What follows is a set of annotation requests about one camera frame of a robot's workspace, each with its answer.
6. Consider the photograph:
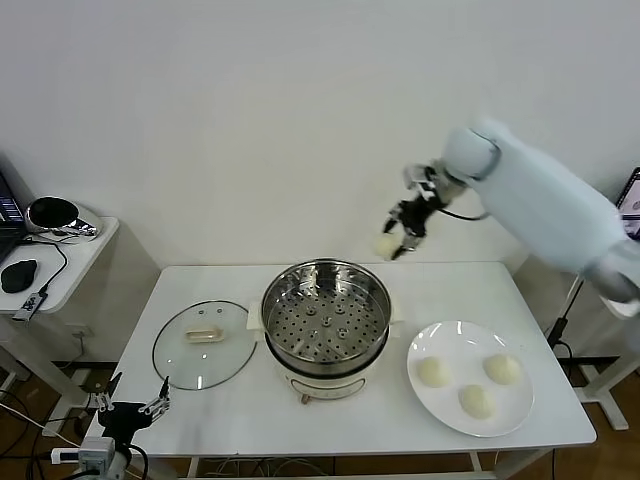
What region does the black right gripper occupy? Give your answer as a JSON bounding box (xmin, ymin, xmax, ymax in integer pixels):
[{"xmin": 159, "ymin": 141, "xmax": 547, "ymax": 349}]
[{"xmin": 382, "ymin": 192, "xmax": 441, "ymax": 261}]

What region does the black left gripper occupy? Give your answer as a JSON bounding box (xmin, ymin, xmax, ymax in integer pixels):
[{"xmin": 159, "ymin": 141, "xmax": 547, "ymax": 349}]
[{"xmin": 92, "ymin": 372, "xmax": 173, "ymax": 446}]

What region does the white steamed baozi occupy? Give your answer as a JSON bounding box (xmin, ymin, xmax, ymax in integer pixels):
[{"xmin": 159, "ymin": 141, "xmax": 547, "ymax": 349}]
[
  {"xmin": 483, "ymin": 353, "xmax": 523, "ymax": 387},
  {"xmin": 458, "ymin": 384, "xmax": 497, "ymax": 420},
  {"xmin": 416, "ymin": 357, "xmax": 451, "ymax": 389},
  {"xmin": 373, "ymin": 234, "xmax": 401, "ymax": 260}
]

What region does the glass lid with cream handle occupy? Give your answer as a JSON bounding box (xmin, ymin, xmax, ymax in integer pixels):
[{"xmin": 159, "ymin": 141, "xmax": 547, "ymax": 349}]
[{"xmin": 152, "ymin": 299, "xmax": 260, "ymax": 392}]

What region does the stainless steel steamer basket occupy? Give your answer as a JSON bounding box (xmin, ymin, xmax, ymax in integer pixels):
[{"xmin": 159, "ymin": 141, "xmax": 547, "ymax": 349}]
[{"xmin": 248, "ymin": 257, "xmax": 406, "ymax": 374}]

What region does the white side table with mouse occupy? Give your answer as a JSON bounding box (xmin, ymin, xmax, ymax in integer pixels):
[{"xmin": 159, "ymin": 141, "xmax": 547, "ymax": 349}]
[{"xmin": 0, "ymin": 217, "xmax": 121, "ymax": 426}]

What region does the black computer mouse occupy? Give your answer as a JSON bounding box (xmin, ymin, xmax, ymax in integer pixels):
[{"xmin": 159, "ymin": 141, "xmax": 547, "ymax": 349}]
[{"xmin": 1, "ymin": 260, "xmax": 40, "ymax": 294}]

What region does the cream electric cooker base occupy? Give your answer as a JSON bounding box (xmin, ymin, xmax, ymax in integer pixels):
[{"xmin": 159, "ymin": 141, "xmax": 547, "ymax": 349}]
[{"xmin": 248, "ymin": 309, "xmax": 407, "ymax": 405}]

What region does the black inline power adapter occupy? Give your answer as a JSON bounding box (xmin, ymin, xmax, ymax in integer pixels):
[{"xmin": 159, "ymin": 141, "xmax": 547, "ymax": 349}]
[{"xmin": 547, "ymin": 315, "xmax": 571, "ymax": 347}]

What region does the white round plate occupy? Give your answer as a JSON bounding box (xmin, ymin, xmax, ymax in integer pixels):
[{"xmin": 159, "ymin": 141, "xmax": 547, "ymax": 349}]
[{"xmin": 406, "ymin": 320, "xmax": 535, "ymax": 439}]

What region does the chrome and black round device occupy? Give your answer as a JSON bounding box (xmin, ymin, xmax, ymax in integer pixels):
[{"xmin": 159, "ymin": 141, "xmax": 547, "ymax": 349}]
[{"xmin": 24, "ymin": 197, "xmax": 105, "ymax": 244}]

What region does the dark laptop with barcode screen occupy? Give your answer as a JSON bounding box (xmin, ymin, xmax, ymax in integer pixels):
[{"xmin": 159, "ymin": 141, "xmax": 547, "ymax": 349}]
[{"xmin": 0, "ymin": 167, "xmax": 26, "ymax": 266}]

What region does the grey laptop with pink screen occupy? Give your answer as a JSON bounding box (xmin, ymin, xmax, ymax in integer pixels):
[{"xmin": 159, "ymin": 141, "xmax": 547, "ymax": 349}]
[{"xmin": 615, "ymin": 167, "xmax": 640, "ymax": 241}]

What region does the white side table with label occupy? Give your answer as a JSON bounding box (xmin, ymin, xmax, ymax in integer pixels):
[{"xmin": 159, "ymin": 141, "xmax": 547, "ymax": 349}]
[{"xmin": 569, "ymin": 272, "xmax": 640, "ymax": 432}]

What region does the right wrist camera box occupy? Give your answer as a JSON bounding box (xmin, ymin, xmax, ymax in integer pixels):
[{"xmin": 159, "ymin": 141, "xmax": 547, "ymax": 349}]
[{"xmin": 402, "ymin": 162, "xmax": 437, "ymax": 194}]

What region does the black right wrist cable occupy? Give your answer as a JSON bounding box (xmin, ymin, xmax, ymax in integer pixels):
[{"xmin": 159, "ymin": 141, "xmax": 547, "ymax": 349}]
[{"xmin": 439, "ymin": 207, "xmax": 489, "ymax": 222}]

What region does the white floor cable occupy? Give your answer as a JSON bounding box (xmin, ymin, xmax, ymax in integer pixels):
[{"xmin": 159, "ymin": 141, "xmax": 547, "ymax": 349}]
[{"xmin": 0, "ymin": 399, "xmax": 84, "ymax": 451}]

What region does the grey cable bundle under table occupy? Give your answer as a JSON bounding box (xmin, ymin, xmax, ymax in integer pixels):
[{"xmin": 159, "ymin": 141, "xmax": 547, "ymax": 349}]
[{"xmin": 199, "ymin": 455, "xmax": 326, "ymax": 480}]

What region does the thin black desk cable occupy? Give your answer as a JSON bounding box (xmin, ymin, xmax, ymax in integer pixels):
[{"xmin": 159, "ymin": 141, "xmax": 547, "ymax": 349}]
[{"xmin": 19, "ymin": 234, "xmax": 70, "ymax": 296}]

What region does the white laptop cable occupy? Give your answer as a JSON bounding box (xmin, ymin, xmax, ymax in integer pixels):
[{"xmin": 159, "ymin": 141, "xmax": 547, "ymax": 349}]
[{"xmin": 562, "ymin": 277, "xmax": 586, "ymax": 321}]

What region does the white table frame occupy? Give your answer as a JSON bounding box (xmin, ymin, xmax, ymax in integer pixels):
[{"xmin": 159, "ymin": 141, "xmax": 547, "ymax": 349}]
[{"xmin": 187, "ymin": 444, "xmax": 484, "ymax": 480}]

